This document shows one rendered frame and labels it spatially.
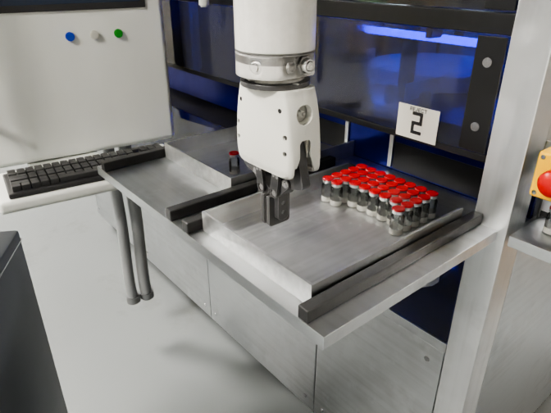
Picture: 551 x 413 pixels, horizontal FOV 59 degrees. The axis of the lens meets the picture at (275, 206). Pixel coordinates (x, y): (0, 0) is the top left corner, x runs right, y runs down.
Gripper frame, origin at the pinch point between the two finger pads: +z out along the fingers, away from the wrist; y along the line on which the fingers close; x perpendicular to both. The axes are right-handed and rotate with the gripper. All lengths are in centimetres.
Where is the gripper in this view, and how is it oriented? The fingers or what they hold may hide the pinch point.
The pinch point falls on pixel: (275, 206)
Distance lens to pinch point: 59.1
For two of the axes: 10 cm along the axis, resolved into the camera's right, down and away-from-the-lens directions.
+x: -7.7, 2.9, -5.7
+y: -6.4, -3.4, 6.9
